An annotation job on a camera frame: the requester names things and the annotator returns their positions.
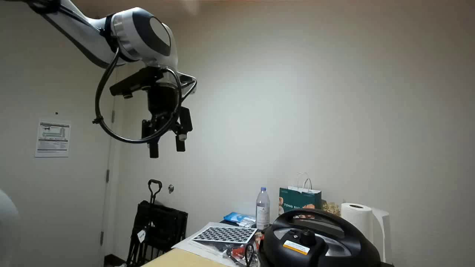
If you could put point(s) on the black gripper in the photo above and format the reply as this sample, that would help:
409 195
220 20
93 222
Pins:
164 100

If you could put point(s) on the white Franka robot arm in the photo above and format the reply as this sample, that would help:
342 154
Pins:
139 31

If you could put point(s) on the blue plastic packet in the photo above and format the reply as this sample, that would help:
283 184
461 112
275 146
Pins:
238 218

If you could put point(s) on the clear plastic water bottle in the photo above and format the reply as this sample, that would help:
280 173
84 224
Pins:
263 209

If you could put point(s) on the white paper notice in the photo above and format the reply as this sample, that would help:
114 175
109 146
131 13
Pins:
53 139

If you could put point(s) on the small red item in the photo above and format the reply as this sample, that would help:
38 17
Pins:
238 250

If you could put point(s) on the green paper bag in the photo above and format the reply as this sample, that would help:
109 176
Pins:
299 200

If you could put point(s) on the brown snack bag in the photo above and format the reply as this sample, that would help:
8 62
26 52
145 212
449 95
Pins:
330 206

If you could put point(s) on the white paper towel roll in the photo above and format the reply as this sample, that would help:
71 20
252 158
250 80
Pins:
357 216

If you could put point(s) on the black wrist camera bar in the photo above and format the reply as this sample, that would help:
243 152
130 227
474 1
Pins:
128 86

